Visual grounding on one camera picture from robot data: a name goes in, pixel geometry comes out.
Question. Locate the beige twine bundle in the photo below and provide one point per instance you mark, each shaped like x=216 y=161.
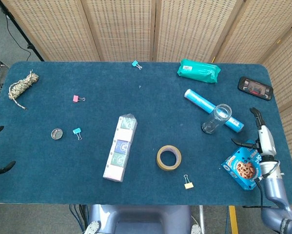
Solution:
x=22 y=85

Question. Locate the blue cookie box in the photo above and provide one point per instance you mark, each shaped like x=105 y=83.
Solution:
x=243 y=170

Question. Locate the yellow floor tape strip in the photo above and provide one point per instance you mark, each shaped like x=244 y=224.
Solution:
x=233 y=219

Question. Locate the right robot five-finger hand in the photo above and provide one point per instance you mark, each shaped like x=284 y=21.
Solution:
x=266 y=141

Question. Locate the woven folding screen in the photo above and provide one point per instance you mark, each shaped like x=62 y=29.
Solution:
x=123 y=29

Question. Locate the black smartphone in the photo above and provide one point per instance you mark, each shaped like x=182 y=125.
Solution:
x=255 y=88

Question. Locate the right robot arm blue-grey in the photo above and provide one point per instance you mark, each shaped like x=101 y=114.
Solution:
x=275 y=190

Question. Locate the white perforated robot plate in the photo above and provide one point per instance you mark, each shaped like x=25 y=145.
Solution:
x=92 y=228
x=196 y=229

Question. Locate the pink binder clip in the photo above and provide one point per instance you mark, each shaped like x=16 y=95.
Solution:
x=75 y=98

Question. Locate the yellow binder clip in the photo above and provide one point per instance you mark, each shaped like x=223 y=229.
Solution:
x=188 y=186

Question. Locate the dark blue table mat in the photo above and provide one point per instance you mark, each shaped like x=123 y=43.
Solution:
x=63 y=165

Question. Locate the teal binder clip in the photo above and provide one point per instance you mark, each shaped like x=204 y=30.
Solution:
x=135 y=63
x=76 y=130

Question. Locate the yellow tape roll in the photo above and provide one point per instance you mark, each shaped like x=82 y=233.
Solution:
x=160 y=163

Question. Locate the blue-grey robot torso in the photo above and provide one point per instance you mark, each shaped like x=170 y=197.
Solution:
x=141 y=219

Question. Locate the light blue wrapped roll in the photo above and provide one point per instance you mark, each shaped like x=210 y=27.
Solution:
x=199 y=100

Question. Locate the clear glass jar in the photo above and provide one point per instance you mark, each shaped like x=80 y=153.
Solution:
x=216 y=119

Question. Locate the silver metal pole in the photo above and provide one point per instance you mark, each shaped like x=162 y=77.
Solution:
x=201 y=219

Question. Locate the green wet wipes pack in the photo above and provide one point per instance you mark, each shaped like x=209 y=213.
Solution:
x=199 y=71

